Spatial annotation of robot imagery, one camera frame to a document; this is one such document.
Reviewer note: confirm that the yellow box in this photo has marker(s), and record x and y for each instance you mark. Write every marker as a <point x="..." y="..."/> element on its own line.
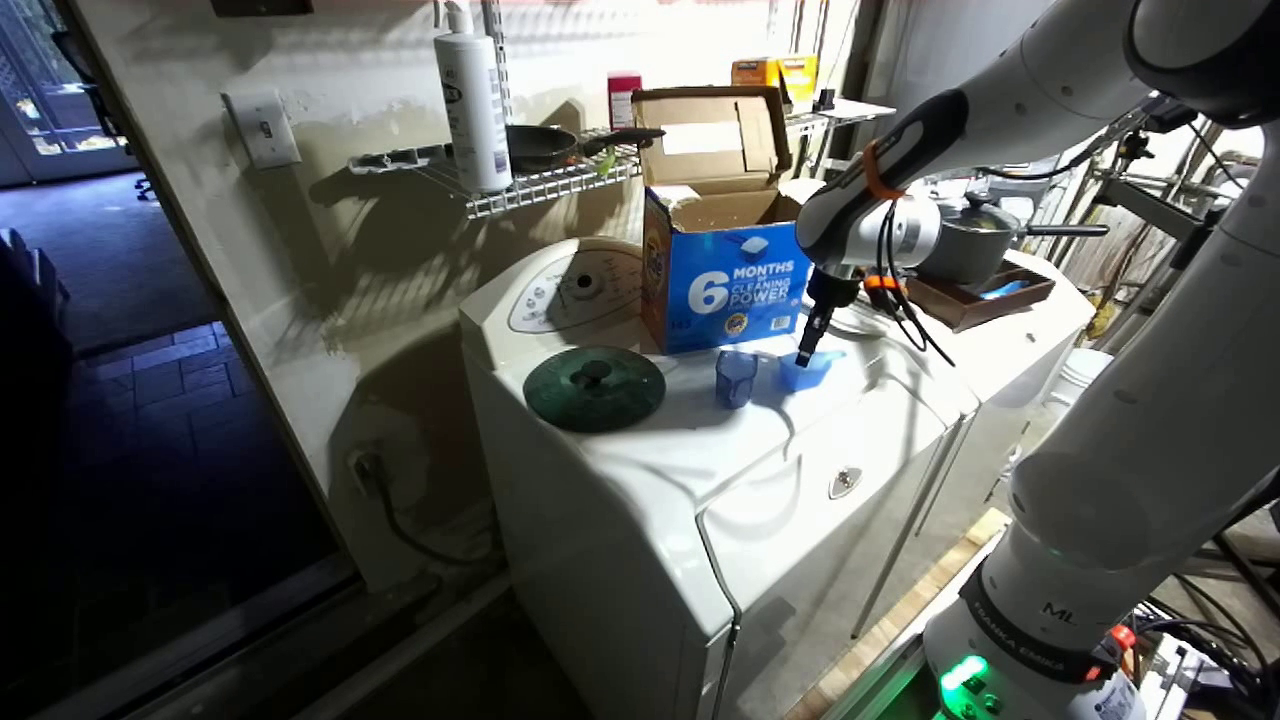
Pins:
<point x="799" y="76"/>

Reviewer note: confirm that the white wall outlet plate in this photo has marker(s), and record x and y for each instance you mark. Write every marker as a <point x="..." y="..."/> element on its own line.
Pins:
<point x="263" y="131"/>

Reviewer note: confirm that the white washing machine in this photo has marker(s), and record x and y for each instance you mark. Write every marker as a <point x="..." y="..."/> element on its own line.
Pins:
<point x="627" y="533"/>

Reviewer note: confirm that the pink container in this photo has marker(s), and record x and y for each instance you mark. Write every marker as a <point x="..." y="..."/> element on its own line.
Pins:
<point x="622" y="102"/>

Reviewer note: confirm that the wooden mounting board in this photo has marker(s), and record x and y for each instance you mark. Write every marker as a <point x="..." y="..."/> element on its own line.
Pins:
<point x="905" y="615"/>

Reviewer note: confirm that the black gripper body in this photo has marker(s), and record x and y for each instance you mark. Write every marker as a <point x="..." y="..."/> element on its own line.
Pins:
<point x="834" y="284"/>

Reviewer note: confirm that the blue cardboard detergent box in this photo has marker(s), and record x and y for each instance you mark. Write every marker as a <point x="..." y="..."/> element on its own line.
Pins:
<point x="694" y="321"/>

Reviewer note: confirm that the light blue plastic scoop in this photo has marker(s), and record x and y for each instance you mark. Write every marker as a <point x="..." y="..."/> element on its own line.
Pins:
<point x="805" y="377"/>

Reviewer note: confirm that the green lit device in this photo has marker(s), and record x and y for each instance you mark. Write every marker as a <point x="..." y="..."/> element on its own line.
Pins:
<point x="967" y="686"/>

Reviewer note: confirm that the dark green round lid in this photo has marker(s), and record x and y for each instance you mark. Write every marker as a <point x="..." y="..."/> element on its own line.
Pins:
<point x="595" y="389"/>

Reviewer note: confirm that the black frying pan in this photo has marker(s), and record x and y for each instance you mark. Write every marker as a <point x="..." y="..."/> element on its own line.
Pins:
<point x="543" y="146"/>

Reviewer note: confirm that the brown wooden tray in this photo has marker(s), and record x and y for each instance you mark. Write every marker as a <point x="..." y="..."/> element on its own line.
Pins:
<point x="961" y="312"/>

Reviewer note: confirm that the white background table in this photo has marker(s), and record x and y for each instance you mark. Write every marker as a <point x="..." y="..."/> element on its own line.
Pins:
<point x="844" y="110"/>

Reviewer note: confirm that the grey metal pot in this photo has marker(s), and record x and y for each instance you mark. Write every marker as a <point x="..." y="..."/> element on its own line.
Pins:
<point x="967" y="245"/>

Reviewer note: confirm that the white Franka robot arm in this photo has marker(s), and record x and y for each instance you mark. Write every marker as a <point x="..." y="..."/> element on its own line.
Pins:
<point x="1172" y="400"/>

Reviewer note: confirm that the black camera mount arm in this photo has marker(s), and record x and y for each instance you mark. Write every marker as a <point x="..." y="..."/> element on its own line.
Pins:
<point x="1161" y="215"/>

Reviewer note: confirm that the tall white bottle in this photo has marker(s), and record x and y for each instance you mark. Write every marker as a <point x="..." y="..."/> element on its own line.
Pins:
<point x="472" y="107"/>

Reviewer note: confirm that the dark translucent blue scoop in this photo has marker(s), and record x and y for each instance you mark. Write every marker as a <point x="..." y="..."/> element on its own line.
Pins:
<point x="738" y="380"/>

